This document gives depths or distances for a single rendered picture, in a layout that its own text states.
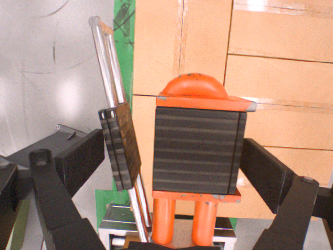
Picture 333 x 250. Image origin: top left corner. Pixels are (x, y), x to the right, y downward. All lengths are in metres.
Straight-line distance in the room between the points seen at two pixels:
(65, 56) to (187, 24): 0.99
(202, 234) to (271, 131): 0.86
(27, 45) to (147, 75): 1.10
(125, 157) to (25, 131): 1.74
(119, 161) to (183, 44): 0.78
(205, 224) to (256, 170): 0.07
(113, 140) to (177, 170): 0.05
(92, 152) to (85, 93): 1.41
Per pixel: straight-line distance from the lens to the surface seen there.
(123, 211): 1.26
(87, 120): 1.60
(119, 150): 0.16
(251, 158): 0.18
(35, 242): 1.15
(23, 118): 1.86
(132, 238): 1.15
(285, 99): 1.03
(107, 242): 1.23
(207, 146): 0.15
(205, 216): 0.20
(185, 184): 0.17
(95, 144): 0.18
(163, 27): 0.92
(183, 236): 0.23
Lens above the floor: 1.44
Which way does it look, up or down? 77 degrees down
